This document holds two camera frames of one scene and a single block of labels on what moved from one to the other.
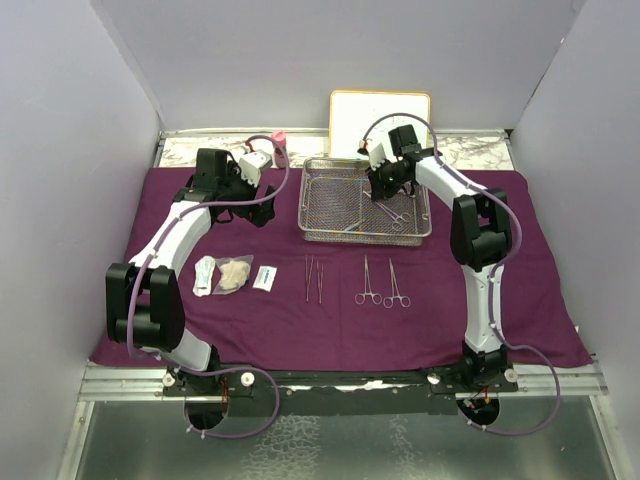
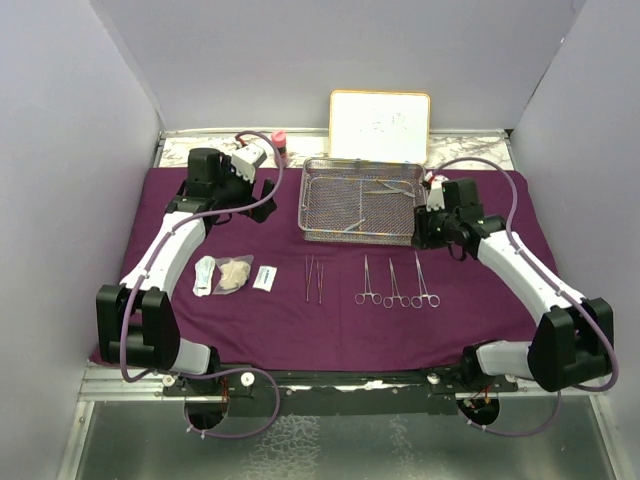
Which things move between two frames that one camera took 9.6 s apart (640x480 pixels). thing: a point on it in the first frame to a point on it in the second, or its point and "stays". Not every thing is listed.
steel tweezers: [320, 280] stays
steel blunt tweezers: [395, 292] stays
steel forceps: [397, 223] to [417, 301]
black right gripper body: [386, 179] to [435, 228]
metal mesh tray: [336, 205] stays
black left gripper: [256, 213] stays
